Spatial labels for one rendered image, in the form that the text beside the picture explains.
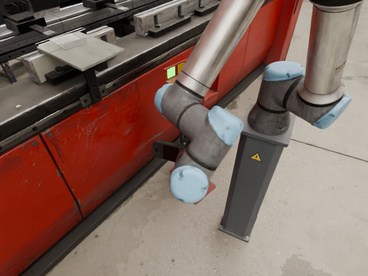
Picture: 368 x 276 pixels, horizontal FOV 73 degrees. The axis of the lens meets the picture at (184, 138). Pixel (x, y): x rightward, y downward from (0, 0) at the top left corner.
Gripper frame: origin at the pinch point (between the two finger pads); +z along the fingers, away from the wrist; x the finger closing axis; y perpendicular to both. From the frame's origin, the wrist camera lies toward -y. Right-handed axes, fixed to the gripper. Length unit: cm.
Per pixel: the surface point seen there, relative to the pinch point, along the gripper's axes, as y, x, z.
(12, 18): -73, 39, 26
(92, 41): -37, 31, 17
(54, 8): -50, 42, 17
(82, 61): -34.9, 23.3, 3.6
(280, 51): 85, 44, 203
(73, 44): -42, 29, 12
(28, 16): -68, 41, 29
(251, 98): 53, -2, 167
